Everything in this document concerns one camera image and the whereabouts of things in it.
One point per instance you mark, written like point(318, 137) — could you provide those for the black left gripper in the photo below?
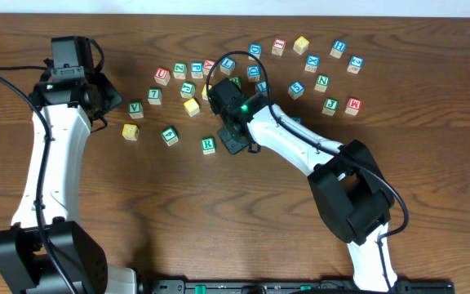
point(107, 94)

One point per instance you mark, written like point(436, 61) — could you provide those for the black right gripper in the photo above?
point(232, 145)

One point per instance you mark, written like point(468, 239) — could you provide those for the blue l block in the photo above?
point(227, 65)
point(261, 87)

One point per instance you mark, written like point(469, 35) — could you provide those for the yellow C block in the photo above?
point(192, 107)

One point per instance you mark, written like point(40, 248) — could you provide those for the green r block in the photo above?
point(237, 81)
point(208, 145)

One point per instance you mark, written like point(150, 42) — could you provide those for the blue T block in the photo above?
point(296, 119)

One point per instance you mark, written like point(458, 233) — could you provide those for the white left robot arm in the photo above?
point(46, 250)

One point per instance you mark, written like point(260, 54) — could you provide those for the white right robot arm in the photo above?
point(351, 194)

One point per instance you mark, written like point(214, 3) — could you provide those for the yellow K block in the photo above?
point(205, 91)

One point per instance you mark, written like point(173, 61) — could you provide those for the blue D block lower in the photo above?
point(253, 73)

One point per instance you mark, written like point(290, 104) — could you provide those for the blue d block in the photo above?
point(254, 51)
point(253, 73)

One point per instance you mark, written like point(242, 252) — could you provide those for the green V block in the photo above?
point(135, 110)

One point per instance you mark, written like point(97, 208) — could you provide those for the green J block left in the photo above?
point(187, 90)

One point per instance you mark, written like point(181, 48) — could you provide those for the green j block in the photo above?
point(330, 106)
point(187, 90)

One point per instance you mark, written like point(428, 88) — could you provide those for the yellow block far left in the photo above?
point(130, 132)

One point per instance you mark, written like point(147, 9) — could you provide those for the red A block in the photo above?
point(208, 67)

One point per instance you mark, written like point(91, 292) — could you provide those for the blue P block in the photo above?
point(196, 69)

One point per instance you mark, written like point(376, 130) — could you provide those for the green 7 block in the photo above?
point(154, 96)

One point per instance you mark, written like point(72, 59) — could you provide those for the blue D block upper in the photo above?
point(254, 51)

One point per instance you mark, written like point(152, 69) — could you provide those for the blue 5 block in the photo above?
point(296, 90)

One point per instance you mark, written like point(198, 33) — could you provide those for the green Z block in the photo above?
point(180, 70)

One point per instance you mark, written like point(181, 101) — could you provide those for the red U block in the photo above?
point(162, 76)

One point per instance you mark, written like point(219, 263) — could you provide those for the green 4 block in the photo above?
point(170, 136)

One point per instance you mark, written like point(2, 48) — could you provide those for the red I block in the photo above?
point(278, 47)

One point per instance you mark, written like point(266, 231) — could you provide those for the blue X block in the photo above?
point(312, 63)

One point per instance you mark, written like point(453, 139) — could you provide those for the green N block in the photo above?
point(322, 83)

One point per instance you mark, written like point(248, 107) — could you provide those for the yellow block top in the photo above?
point(301, 45)

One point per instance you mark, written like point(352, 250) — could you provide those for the green J block right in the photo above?
point(330, 106)

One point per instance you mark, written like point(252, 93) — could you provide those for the red M block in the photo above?
point(353, 106)

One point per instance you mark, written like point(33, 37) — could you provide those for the blue H block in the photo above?
point(338, 49)

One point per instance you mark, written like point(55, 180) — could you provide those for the blue 2 block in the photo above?
point(355, 64)

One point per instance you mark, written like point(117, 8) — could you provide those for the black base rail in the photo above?
point(324, 286)

